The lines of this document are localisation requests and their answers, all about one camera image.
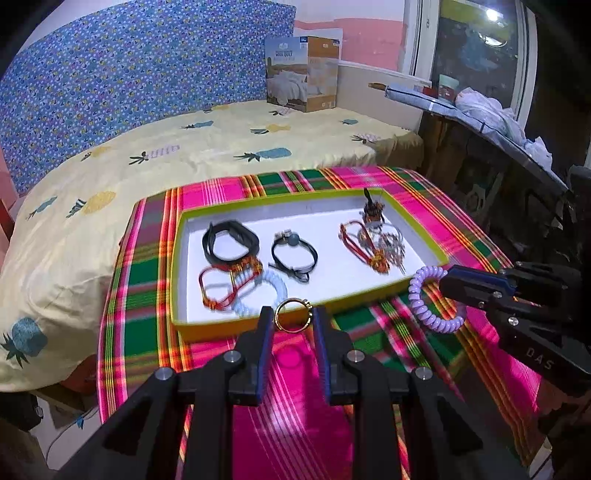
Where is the dark side desk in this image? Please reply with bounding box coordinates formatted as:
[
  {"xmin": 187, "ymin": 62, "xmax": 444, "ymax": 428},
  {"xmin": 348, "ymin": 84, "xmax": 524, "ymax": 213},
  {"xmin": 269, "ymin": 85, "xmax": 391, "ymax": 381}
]
[{"xmin": 372, "ymin": 83, "xmax": 590, "ymax": 271}]

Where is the bedding set cardboard box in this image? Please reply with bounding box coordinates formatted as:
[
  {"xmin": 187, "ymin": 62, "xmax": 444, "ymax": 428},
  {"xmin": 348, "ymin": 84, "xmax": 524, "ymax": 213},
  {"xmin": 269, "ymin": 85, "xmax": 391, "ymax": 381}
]
[{"xmin": 264, "ymin": 36, "xmax": 339, "ymax": 113}]

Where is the white spiral hair tie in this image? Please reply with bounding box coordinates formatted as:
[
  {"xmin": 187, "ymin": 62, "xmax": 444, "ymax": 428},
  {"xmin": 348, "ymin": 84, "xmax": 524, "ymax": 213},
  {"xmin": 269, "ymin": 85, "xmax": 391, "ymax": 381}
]
[{"xmin": 230, "ymin": 268, "xmax": 290, "ymax": 318}]

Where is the yellow pineapple bedsheet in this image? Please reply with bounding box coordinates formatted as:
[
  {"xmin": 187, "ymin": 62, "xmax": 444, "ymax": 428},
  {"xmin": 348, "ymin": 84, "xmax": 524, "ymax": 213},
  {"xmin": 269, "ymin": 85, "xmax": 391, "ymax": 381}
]
[{"xmin": 1, "ymin": 101, "xmax": 424, "ymax": 393}]

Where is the white crumpled cloth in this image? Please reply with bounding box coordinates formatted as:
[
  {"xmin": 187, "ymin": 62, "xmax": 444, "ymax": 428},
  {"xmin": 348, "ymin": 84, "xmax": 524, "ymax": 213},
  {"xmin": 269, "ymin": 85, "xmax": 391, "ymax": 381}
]
[{"xmin": 455, "ymin": 87, "xmax": 553, "ymax": 172}]

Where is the gold ring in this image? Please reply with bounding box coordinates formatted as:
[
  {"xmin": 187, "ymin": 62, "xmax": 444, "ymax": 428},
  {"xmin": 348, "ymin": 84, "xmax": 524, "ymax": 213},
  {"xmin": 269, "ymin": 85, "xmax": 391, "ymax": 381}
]
[{"xmin": 273, "ymin": 297, "xmax": 316, "ymax": 334}]

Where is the window frame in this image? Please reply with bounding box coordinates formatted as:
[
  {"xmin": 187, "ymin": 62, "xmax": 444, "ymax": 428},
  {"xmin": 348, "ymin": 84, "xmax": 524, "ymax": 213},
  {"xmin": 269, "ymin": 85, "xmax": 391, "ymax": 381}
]
[{"xmin": 399, "ymin": 1, "xmax": 538, "ymax": 126}]

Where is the blue floral headboard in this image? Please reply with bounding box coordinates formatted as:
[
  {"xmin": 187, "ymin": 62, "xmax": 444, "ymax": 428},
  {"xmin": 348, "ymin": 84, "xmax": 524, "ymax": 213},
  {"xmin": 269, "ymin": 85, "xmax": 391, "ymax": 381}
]
[{"xmin": 1, "ymin": 1, "xmax": 296, "ymax": 194}]

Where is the red knotted cord bracelet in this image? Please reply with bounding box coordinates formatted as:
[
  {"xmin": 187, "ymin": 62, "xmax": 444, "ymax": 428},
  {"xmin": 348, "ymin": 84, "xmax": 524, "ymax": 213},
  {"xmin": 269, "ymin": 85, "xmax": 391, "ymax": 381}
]
[{"xmin": 338, "ymin": 220, "xmax": 392, "ymax": 274}]

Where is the dark beaded tassel charm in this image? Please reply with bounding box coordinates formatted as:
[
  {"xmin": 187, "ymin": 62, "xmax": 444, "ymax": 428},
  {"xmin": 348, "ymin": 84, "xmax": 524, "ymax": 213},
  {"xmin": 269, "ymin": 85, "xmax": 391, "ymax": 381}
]
[{"xmin": 362, "ymin": 188, "xmax": 385, "ymax": 230}]

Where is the yellow-green shallow tray box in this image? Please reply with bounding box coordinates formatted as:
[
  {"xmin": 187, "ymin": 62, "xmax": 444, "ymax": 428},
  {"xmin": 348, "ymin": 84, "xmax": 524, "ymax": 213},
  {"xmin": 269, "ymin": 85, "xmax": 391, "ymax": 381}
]
[{"xmin": 168, "ymin": 188, "xmax": 448, "ymax": 341}]

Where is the lilac spiral hair tie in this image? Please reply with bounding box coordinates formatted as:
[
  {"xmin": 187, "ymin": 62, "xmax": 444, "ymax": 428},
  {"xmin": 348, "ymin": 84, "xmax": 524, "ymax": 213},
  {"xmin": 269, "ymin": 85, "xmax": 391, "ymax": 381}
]
[{"xmin": 407, "ymin": 264, "xmax": 468, "ymax": 334}]

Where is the black cord bracelet grey bead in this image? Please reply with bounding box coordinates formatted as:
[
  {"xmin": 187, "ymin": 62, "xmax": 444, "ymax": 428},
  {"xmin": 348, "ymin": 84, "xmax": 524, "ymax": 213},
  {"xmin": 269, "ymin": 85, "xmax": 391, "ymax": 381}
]
[{"xmin": 269, "ymin": 230, "xmax": 318, "ymax": 284}]

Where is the black fitness band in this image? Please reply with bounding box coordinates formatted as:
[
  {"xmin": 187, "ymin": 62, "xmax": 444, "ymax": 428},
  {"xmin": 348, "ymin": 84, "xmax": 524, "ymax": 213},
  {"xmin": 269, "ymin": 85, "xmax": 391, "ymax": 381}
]
[{"xmin": 201, "ymin": 220, "xmax": 259, "ymax": 267}]

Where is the red braided cord bracelet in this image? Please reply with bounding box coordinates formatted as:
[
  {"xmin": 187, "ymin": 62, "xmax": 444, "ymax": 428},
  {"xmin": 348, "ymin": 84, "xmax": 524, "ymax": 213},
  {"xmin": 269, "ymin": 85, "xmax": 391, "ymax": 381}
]
[{"xmin": 197, "ymin": 255, "xmax": 264, "ymax": 312}]

